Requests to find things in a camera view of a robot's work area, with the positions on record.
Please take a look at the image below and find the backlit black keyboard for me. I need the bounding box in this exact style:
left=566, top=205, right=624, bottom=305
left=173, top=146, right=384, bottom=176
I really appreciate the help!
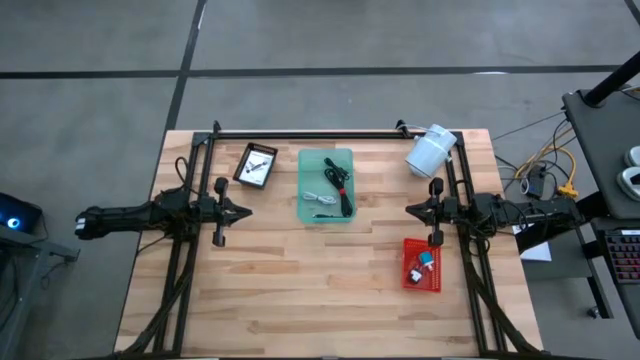
left=603, top=229, right=640, bottom=286

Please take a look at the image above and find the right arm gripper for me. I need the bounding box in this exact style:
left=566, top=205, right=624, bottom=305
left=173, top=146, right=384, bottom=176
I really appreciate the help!
left=405, top=177, right=461, bottom=248

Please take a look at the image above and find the black desk support beam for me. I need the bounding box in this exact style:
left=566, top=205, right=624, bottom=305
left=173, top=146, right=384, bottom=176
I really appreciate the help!
left=514, top=191, right=609, bottom=253

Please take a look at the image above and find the white paper sheet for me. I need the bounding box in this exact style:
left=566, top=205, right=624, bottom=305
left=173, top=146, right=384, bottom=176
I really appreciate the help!
left=512, top=227, right=554, bottom=264

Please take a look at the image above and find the yellow power cable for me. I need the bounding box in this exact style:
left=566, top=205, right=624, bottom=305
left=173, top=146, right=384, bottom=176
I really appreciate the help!
left=514, top=144, right=580, bottom=199

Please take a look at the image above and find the black pole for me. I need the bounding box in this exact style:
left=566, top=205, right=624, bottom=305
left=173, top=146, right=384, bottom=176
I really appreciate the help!
left=582, top=52, right=640, bottom=109

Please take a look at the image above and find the black power adapter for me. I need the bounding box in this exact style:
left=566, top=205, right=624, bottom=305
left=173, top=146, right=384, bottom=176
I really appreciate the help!
left=527, top=163, right=550, bottom=200

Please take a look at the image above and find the dark grey desk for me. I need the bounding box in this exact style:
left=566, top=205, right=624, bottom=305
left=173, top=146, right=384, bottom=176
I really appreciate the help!
left=562, top=88, right=640, bottom=221

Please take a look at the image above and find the black device blue light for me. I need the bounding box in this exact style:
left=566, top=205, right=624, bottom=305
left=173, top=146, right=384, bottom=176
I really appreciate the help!
left=0, top=192, right=44, bottom=235

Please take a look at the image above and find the grey keyboard desk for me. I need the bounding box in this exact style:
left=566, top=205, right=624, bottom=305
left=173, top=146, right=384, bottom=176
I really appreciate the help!
left=589, top=217, right=640, bottom=341

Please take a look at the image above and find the red mesh basket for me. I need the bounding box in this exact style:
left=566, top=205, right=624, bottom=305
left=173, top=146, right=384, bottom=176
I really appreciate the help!
left=401, top=237, right=444, bottom=294

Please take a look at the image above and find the white cable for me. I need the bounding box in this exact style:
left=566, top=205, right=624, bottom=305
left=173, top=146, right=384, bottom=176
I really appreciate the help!
left=301, top=191, right=338, bottom=206

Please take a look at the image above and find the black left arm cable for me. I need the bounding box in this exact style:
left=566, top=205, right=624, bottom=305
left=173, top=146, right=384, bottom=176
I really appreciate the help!
left=173, top=156, right=194, bottom=195

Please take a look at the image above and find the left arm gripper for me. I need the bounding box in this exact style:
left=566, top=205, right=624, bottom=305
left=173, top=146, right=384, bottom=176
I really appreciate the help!
left=200, top=177, right=253, bottom=249

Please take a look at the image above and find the grey side stand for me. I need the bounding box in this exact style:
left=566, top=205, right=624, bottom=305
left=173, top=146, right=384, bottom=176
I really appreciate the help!
left=0, top=227, right=81, bottom=360

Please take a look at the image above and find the green translucent plastic bin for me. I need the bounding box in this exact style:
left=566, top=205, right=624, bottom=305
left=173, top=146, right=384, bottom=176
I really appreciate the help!
left=297, top=147, right=357, bottom=225

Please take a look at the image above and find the black aluminium rig frame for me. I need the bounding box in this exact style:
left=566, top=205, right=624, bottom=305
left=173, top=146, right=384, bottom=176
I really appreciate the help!
left=112, top=119, right=546, bottom=360

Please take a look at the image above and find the long black cable red tie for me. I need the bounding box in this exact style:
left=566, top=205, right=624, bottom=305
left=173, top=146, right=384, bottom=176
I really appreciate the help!
left=327, top=167, right=357, bottom=218

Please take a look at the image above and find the white printed instruction booklet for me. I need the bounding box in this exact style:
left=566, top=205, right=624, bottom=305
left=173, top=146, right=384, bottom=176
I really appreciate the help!
left=239, top=148, right=276, bottom=186

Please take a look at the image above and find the black mesh basket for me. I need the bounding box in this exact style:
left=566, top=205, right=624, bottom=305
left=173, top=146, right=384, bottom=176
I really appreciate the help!
left=232, top=142, right=279, bottom=190

